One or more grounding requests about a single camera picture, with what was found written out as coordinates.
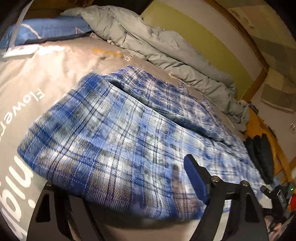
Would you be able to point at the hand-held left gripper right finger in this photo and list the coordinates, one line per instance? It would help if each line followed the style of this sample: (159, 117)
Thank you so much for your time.
(194, 176)

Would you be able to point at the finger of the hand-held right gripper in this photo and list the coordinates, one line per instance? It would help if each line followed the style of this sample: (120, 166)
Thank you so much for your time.
(266, 191)

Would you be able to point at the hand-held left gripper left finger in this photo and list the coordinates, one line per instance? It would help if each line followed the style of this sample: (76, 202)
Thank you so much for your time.
(60, 222)

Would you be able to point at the blue plaid flannel shirt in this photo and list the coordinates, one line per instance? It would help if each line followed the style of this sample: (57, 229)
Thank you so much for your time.
(115, 139)

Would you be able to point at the dark cloth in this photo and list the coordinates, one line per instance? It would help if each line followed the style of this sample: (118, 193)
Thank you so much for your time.
(260, 157)

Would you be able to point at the grey-blue crumpled duvet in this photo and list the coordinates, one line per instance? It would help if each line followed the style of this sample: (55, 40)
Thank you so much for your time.
(161, 51)

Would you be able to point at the grey printed bed sheet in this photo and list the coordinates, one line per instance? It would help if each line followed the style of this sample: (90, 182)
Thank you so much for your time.
(34, 76)

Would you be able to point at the white card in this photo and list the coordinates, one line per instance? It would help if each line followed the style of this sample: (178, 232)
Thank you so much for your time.
(20, 51)

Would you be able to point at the blue pillow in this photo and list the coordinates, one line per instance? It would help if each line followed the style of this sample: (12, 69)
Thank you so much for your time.
(50, 30)

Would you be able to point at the wooden bed frame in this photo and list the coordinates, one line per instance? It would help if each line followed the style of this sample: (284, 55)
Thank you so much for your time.
(252, 41)

